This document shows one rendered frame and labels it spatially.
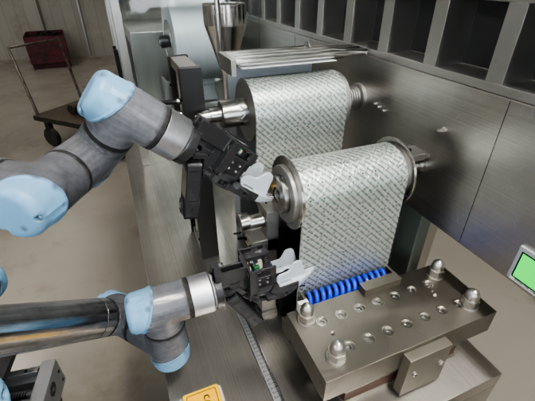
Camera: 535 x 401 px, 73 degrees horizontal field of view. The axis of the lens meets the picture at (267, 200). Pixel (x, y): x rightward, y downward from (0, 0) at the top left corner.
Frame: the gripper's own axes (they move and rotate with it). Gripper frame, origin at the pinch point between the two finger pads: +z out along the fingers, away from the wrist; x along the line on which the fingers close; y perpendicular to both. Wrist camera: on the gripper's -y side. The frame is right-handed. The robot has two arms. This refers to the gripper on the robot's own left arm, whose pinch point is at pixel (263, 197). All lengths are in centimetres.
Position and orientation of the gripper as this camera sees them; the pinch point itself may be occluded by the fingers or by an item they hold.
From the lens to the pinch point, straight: 71.3
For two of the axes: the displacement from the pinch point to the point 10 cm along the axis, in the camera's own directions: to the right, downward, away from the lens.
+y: 5.9, -7.8, -2.1
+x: -3.9, -4.9, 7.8
